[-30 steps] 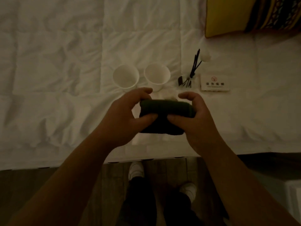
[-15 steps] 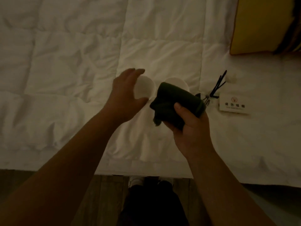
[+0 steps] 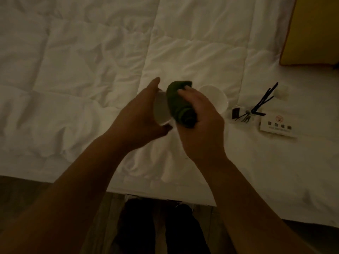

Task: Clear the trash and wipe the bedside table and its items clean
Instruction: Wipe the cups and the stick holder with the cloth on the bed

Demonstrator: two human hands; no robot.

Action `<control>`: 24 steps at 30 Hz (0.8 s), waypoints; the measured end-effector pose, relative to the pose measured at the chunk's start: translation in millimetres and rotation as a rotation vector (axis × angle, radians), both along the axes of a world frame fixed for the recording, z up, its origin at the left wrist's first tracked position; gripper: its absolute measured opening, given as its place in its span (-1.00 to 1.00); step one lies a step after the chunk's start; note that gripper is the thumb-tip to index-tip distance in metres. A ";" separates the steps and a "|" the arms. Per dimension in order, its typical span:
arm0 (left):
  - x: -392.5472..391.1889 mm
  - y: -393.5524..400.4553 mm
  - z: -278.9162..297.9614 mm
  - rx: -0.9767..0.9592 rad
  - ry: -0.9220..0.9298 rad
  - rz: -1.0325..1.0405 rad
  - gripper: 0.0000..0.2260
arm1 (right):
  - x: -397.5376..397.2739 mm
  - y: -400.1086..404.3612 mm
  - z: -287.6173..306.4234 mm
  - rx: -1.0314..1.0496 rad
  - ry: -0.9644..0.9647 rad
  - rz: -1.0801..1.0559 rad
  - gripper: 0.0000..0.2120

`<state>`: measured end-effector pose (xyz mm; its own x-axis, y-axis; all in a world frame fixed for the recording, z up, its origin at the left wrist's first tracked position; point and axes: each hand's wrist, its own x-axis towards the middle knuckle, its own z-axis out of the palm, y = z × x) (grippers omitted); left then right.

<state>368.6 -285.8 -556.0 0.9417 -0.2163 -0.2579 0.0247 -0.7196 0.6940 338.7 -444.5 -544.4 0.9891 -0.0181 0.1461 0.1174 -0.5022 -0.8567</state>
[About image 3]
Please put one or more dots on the person's left forearm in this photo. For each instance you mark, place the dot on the person's left forearm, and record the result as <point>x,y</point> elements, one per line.
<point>66,203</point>

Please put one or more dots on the person's right hand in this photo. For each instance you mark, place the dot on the person's right hand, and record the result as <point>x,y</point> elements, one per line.
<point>206,137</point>

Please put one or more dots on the person's left hand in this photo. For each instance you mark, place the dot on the person's left hand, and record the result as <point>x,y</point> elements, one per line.
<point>137,121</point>

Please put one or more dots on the person's leg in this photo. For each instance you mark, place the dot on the person's leg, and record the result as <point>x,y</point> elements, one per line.
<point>137,230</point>
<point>185,232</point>

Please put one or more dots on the white cup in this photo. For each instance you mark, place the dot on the white cup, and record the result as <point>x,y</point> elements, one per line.
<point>162,111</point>
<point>214,97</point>

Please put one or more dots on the person's right leg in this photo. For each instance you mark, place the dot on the person's right leg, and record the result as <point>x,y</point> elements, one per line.
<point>185,232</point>

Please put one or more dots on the person's left white shoe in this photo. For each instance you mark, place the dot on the person's left white shoe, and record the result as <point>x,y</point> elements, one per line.
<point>131,198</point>

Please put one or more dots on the person's right forearm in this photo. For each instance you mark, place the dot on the person's right forearm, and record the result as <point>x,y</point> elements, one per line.
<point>251,214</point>

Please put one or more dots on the person's left leg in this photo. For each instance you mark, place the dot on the person's left leg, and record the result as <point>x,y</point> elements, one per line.
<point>137,230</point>

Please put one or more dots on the green cloth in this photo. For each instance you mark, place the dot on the green cloth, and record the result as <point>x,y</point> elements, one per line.
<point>180,105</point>

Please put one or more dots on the reed diffuser with black sticks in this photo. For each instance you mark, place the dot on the reed diffuser with black sticks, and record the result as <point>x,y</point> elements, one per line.
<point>260,103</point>

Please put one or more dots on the striped yellow pillow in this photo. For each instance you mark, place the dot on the striped yellow pillow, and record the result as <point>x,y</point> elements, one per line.
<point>312,31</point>

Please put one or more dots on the small white sign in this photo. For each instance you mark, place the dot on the small white sign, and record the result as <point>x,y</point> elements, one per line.
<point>279,125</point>

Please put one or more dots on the white quilted bed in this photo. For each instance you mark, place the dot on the white quilted bed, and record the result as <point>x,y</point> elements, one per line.
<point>79,63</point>

